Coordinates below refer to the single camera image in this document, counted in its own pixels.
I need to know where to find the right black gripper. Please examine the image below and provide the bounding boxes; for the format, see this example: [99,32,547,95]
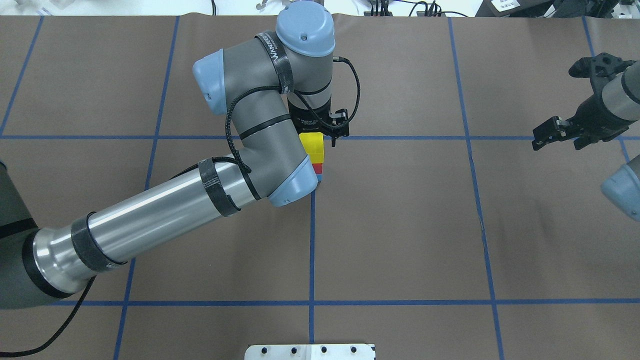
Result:
[531,95,630,151]

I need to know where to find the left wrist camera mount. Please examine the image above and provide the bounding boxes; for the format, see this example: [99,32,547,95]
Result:
[325,108,350,139]

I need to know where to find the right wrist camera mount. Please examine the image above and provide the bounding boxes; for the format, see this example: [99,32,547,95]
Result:
[567,52,637,95]

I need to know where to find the yellow foam block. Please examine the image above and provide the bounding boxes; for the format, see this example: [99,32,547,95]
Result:
[299,132,325,165]

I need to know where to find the red foam block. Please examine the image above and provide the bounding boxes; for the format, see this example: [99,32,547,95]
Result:
[311,162,323,177]

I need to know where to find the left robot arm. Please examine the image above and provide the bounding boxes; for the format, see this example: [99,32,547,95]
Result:
[0,0,336,310]

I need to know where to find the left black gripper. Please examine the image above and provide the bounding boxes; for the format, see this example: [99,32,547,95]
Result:
[290,97,338,148]

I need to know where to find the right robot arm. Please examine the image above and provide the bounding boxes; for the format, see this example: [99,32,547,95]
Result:
[531,52,640,222]

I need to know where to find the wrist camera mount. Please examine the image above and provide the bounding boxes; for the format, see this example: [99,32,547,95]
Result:
[325,108,350,139]
[567,52,637,95]

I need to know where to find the white camera stand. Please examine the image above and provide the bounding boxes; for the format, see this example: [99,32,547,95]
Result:
[244,343,377,360]

